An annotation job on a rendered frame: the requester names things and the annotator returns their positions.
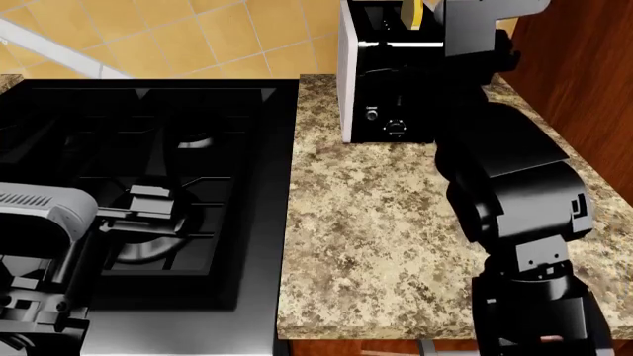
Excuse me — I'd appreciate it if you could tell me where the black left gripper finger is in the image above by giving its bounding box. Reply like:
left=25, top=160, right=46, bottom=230
left=105, top=217, right=190, bottom=239
left=127, top=184, right=175, bottom=220

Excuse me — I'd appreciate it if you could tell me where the black toaster with white side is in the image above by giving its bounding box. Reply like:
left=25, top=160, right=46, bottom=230
left=337, top=0, right=447, bottom=145

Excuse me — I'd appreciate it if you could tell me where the round black toaster dial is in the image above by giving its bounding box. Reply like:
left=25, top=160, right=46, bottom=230
left=383, top=118, right=409, bottom=139

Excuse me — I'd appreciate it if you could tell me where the large round stove burner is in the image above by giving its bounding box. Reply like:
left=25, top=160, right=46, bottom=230
left=109, top=176, right=220, bottom=269

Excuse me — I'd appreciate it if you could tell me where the small round stove burner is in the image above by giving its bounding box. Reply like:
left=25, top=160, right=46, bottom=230
left=176, top=132, right=219, bottom=150

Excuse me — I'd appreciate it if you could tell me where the yellow bread slice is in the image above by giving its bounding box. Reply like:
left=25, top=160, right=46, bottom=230
left=401, top=0, right=423, bottom=31

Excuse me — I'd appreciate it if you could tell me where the black gas cooktop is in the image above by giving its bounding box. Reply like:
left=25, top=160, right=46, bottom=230
left=0, top=77, right=301, bottom=356

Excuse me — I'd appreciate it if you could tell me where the brown wooden cabinet panel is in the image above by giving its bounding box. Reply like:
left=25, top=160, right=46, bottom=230
left=497, top=0, right=633, bottom=210

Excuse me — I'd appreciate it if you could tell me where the brown wooden base cabinet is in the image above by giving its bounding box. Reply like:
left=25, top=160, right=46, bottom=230
left=286, top=337, right=482, bottom=356

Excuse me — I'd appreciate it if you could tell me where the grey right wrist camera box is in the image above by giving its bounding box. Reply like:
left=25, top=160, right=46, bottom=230
left=433, top=0, right=551, bottom=58

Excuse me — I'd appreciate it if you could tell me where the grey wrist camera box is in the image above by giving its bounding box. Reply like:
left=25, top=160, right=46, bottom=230
left=0, top=181, right=100, bottom=258
left=433, top=0, right=551, bottom=58

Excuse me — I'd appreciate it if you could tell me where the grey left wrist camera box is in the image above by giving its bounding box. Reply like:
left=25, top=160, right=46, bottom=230
left=0, top=181, right=100, bottom=258

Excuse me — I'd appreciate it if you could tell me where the white metal rail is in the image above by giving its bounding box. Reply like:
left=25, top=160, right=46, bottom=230
left=0, top=17, right=134, bottom=80

